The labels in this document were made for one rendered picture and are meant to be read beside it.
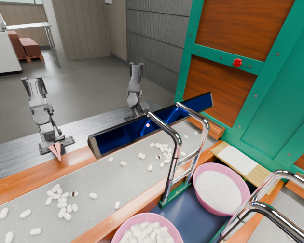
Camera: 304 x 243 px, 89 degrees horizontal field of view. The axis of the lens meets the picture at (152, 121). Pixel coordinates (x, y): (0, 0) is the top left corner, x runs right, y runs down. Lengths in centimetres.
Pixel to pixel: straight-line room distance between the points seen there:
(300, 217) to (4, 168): 148
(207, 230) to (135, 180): 38
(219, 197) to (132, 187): 41
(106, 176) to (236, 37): 95
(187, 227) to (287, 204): 49
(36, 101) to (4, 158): 49
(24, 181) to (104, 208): 39
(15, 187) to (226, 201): 95
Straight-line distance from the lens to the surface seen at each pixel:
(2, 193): 95
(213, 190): 89
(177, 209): 85
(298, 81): 90
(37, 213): 85
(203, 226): 86
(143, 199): 75
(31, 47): 543
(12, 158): 122
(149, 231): 73
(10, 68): 459
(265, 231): 90
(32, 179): 93
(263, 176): 103
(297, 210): 106
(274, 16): 92
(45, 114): 77
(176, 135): 50
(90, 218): 77
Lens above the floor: 144
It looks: 37 degrees down
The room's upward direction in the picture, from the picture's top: 5 degrees clockwise
